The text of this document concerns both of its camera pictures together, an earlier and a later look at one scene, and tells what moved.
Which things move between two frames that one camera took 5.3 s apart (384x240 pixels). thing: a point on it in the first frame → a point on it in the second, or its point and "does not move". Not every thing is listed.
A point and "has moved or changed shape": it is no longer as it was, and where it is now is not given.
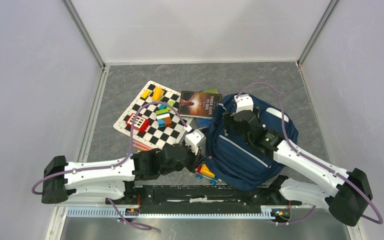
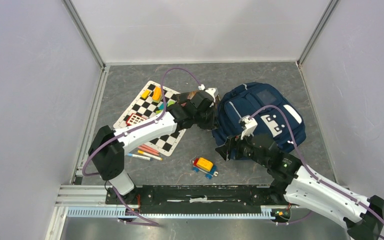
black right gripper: (228, 120) → (225, 150)
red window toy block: (141, 123) does not move
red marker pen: (140, 145) does not move
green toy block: (171, 102) does not move
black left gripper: (196, 159) → (212, 123)
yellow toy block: (145, 93) does not move
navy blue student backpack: (234, 163) has moved or changed shape
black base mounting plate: (210, 197) does not move
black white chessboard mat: (153, 119) does not move
